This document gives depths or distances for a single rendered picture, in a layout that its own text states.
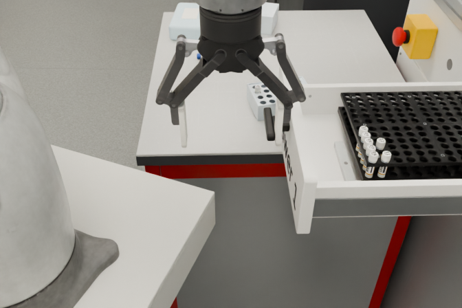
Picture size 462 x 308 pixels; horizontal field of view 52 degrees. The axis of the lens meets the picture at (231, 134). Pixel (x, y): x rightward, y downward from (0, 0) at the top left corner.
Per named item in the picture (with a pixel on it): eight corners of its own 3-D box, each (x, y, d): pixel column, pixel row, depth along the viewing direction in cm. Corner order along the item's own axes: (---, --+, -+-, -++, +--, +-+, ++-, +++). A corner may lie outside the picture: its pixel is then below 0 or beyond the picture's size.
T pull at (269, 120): (267, 143, 70) (267, 135, 69) (262, 112, 75) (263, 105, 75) (291, 142, 70) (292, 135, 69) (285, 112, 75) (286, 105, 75)
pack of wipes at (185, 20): (205, 42, 122) (205, 26, 119) (168, 41, 123) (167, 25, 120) (212, 17, 134) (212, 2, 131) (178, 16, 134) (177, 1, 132)
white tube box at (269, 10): (225, 29, 128) (225, 11, 125) (233, 16, 134) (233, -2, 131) (271, 35, 125) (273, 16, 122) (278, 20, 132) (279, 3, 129)
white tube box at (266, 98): (257, 121, 96) (258, 106, 94) (246, 98, 103) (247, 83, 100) (315, 112, 99) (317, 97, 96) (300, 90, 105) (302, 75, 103)
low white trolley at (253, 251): (168, 354, 136) (135, 155, 88) (181, 196, 184) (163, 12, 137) (370, 348, 137) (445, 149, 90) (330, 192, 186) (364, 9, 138)
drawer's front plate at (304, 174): (296, 236, 66) (304, 179, 59) (276, 113, 89) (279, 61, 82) (309, 236, 66) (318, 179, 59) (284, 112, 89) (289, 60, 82)
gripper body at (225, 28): (193, 15, 53) (197, 85, 59) (269, 14, 54) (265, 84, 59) (195, -11, 59) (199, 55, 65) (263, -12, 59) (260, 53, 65)
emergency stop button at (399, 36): (394, 49, 100) (399, 32, 97) (389, 40, 103) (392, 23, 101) (408, 49, 100) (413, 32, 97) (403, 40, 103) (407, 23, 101)
